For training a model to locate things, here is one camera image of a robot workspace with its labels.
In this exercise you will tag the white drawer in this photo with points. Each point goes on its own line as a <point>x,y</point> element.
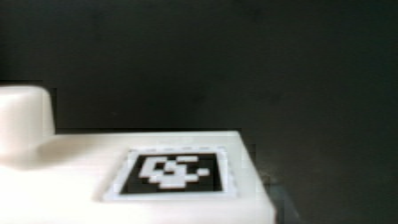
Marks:
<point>123,178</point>

